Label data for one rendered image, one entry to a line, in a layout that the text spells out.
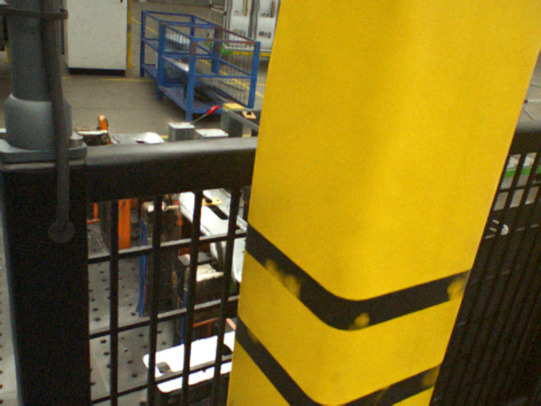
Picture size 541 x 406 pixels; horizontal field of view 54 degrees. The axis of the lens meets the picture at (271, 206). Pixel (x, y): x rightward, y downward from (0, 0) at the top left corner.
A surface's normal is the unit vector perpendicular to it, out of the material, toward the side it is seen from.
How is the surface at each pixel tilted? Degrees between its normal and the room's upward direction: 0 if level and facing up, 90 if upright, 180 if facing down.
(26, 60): 90
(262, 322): 90
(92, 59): 90
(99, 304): 0
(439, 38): 90
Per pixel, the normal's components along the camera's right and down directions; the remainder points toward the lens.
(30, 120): 0.17, 0.41
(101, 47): 0.42, 0.41
